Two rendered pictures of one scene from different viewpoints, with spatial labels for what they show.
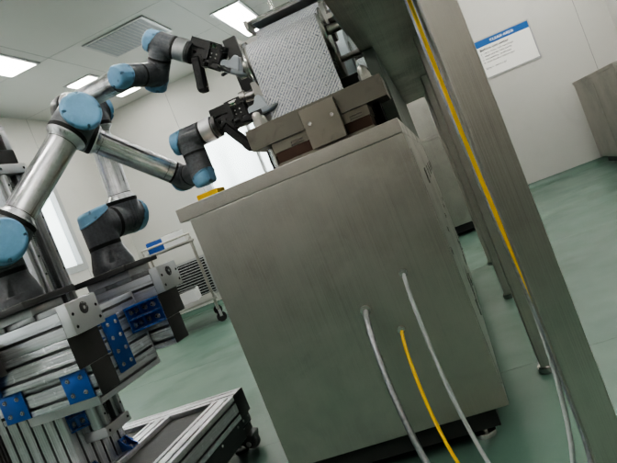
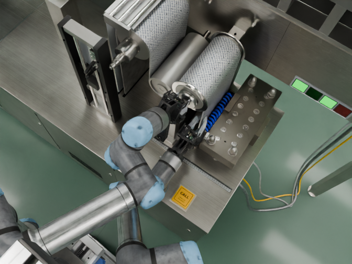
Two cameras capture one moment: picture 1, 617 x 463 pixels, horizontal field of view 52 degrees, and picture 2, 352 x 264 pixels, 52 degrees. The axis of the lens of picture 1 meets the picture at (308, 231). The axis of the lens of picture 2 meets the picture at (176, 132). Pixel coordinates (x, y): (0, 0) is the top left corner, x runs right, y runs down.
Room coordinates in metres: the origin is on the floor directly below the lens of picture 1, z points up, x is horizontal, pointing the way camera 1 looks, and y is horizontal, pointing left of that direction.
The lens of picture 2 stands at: (1.88, 0.57, 2.35)
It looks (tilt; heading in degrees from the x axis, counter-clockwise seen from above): 67 degrees down; 284
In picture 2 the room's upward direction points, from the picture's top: 8 degrees clockwise
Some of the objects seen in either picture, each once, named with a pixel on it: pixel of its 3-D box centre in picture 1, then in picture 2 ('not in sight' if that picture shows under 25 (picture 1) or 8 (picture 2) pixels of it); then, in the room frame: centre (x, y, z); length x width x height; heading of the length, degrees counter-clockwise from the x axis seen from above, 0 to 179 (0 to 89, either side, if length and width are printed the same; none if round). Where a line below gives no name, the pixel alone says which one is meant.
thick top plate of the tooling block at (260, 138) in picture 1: (319, 115); (241, 119); (1.78, -0.15, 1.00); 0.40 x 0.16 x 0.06; 77
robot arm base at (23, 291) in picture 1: (12, 287); not in sight; (1.77, 0.84, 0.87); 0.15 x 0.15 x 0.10
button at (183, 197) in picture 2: (211, 195); (183, 197); (1.89, 0.23, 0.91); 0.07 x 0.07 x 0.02; 77
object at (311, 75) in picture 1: (301, 87); (217, 98); (1.91, -0.14, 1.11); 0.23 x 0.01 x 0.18; 77
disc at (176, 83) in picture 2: (252, 65); (189, 96); (2.00, -0.03, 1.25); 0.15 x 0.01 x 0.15; 167
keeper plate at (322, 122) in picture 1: (322, 123); (260, 132); (1.69, -0.14, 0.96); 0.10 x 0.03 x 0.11; 77
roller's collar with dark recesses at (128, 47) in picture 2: not in sight; (127, 50); (2.24, -0.07, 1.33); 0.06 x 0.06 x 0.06; 77
